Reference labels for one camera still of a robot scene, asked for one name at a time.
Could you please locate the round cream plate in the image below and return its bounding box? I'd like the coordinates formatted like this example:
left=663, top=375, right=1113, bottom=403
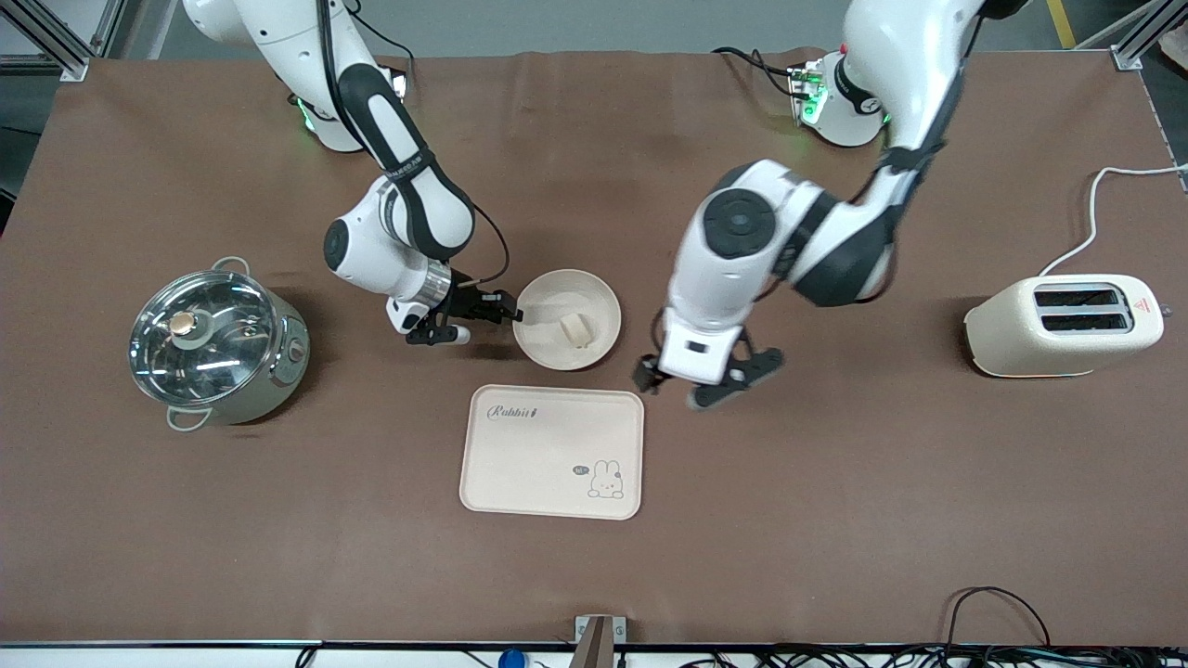
left=512, top=269, right=623, bottom=372

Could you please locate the cream rabbit print tray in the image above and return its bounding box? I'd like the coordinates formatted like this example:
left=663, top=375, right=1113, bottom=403
left=458, top=383, right=646, bottom=521

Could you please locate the brown table cover mat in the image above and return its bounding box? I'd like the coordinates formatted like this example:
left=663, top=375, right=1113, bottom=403
left=0, top=46, right=1188, bottom=647

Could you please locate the stainless steel pot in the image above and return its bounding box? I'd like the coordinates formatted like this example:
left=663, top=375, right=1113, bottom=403
left=127, top=256, right=311, bottom=433

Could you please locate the glass pot lid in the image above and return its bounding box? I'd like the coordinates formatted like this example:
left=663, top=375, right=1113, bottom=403
left=129, top=270, right=282, bottom=407

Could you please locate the cream two-slot toaster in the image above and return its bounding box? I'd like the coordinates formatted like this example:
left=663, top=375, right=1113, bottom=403
left=963, top=275, right=1167, bottom=379

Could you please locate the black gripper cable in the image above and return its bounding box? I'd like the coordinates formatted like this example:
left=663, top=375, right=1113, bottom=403
left=453, top=204, right=512, bottom=286

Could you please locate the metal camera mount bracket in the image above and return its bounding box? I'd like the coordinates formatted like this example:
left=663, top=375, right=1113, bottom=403
left=574, top=614, right=627, bottom=668

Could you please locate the black looped cable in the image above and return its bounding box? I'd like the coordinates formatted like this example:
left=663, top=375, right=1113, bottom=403
left=941, top=585, right=1055, bottom=651

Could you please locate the black cable bundle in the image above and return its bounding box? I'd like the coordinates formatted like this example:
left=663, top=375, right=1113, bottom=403
left=640, top=643, right=1188, bottom=668

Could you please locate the white toaster power cable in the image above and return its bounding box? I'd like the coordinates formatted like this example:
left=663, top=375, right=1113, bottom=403
left=1038, top=163, right=1188, bottom=277

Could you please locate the aluminium frame profile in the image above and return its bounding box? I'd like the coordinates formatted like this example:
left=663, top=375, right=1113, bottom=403
left=1077, top=0, right=1188, bottom=72
left=0, top=0, right=126, bottom=83

